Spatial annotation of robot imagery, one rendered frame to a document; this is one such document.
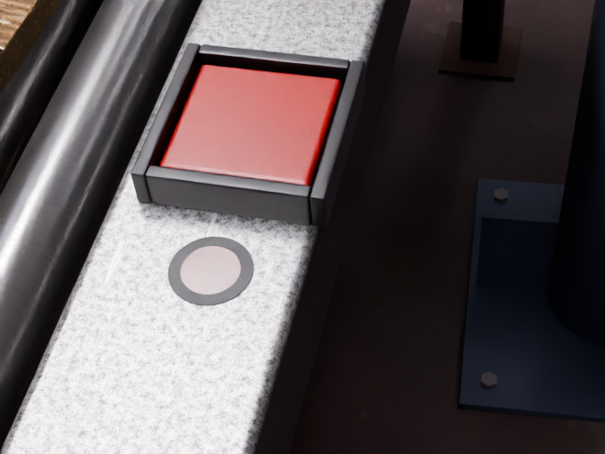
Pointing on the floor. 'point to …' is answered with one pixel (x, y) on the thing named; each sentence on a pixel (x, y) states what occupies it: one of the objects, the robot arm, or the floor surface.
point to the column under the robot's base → (543, 277)
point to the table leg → (481, 43)
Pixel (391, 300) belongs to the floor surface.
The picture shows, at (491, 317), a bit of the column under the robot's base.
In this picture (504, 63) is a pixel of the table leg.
